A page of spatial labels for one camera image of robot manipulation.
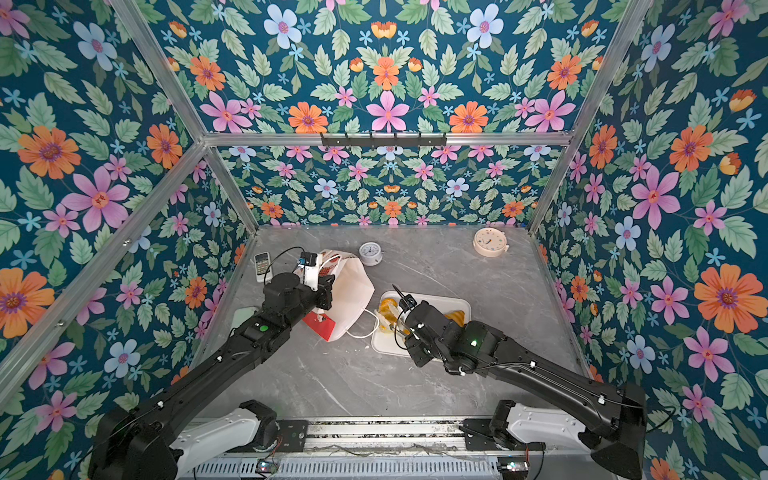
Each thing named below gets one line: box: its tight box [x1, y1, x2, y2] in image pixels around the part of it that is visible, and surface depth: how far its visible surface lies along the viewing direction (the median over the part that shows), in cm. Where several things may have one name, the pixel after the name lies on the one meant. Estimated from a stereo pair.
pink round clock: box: [472, 227, 510, 258], surface depth 113 cm
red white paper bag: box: [302, 249, 375, 342], surface depth 86 cm
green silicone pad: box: [230, 306, 257, 331], surface depth 95 cm
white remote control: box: [254, 251, 273, 283], surface depth 109 cm
